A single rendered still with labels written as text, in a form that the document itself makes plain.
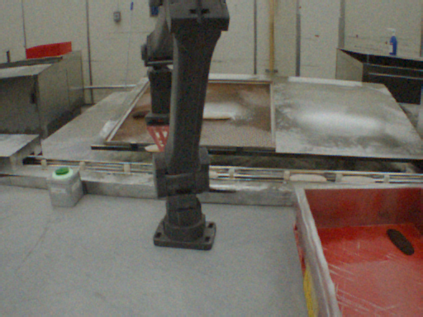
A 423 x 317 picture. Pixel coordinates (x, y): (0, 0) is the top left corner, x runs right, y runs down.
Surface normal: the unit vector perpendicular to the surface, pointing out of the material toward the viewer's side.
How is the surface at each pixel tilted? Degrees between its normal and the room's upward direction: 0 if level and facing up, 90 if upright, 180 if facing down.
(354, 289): 0
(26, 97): 90
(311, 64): 90
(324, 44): 90
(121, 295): 0
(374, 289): 0
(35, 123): 90
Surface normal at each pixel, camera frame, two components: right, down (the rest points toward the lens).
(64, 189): -0.14, 0.39
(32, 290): -0.01, -0.92
